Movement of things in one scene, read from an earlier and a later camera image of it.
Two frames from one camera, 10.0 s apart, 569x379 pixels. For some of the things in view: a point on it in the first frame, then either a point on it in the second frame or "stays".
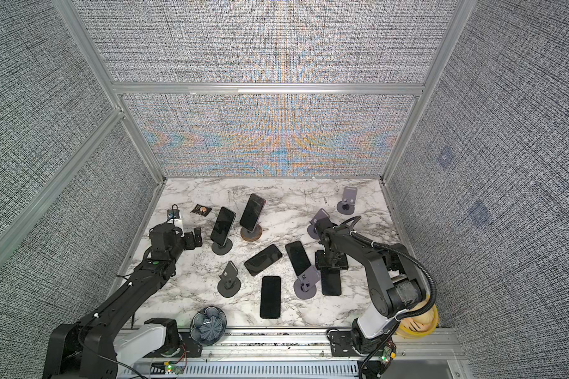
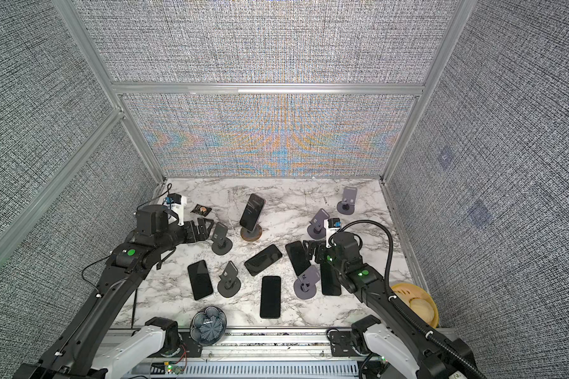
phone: x=331 y=282 stays
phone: x=261 y=260 stays
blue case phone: x=297 y=257 stays
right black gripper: x=340 y=264 to x=314 y=245
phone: x=223 y=226 to x=200 y=279
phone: x=270 y=298 stays
